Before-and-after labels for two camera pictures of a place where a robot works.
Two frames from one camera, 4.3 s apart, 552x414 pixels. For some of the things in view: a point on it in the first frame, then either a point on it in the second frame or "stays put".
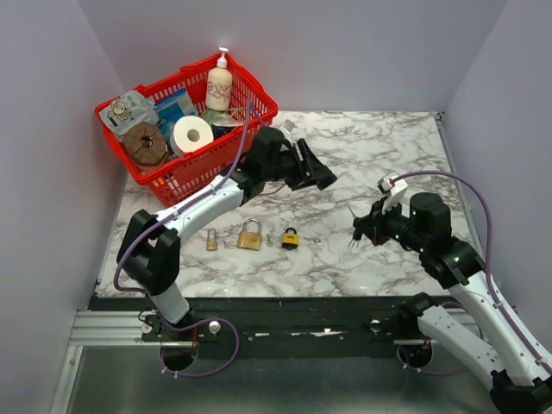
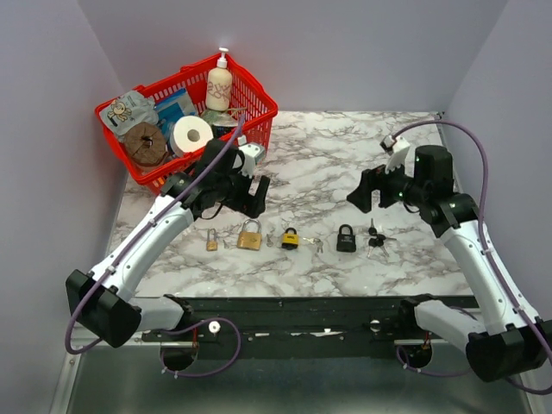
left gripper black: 309,167 -> 253,205
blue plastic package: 173,109 stays put
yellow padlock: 290,239 stays put
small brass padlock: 212,243 stays put
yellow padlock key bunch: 316,241 stays put
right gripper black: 378,220 -> 371,179
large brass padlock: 251,236 stays put
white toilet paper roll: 189,132 stays put
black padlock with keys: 361,227 -> 346,242
